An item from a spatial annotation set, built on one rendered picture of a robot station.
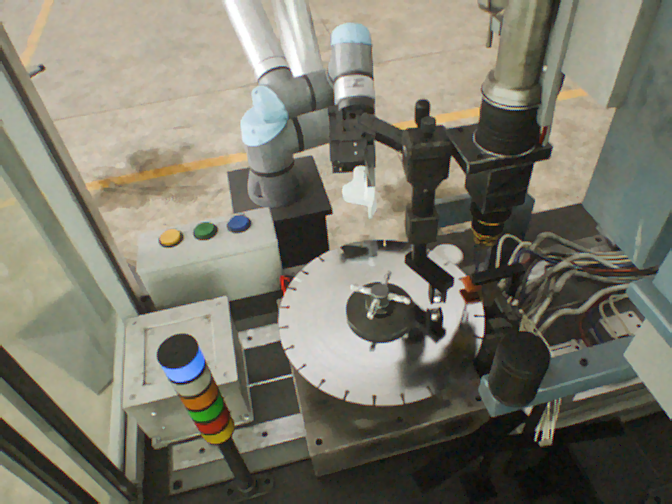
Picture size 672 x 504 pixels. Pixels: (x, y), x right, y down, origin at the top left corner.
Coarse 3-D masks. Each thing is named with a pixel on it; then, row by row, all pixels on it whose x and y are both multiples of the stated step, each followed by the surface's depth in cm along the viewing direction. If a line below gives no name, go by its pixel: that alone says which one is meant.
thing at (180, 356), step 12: (180, 336) 57; (192, 336) 57; (168, 348) 56; (180, 348) 56; (192, 348) 56; (168, 360) 55; (180, 360) 55; (192, 360) 55; (204, 360) 58; (168, 372) 55; (180, 372) 55; (192, 372) 56
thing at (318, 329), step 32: (320, 256) 93; (352, 256) 93; (384, 256) 93; (288, 288) 89; (320, 288) 88; (416, 288) 87; (288, 320) 84; (320, 320) 84; (416, 320) 83; (448, 320) 82; (480, 320) 82; (288, 352) 80; (320, 352) 79; (352, 352) 79; (384, 352) 79; (416, 352) 78; (448, 352) 78; (352, 384) 75; (384, 384) 75; (416, 384) 75; (448, 384) 74
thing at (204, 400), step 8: (216, 384) 63; (176, 392) 60; (208, 392) 60; (216, 392) 62; (184, 400) 60; (192, 400) 59; (200, 400) 60; (208, 400) 61; (192, 408) 61; (200, 408) 61
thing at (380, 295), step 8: (384, 280) 82; (352, 288) 82; (360, 288) 81; (368, 288) 81; (376, 288) 81; (384, 288) 80; (376, 296) 80; (384, 296) 80; (392, 296) 80; (400, 296) 80; (376, 304) 79; (384, 304) 81
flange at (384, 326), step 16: (400, 288) 86; (352, 304) 84; (368, 304) 82; (400, 304) 84; (352, 320) 82; (368, 320) 82; (384, 320) 81; (400, 320) 81; (368, 336) 80; (384, 336) 80
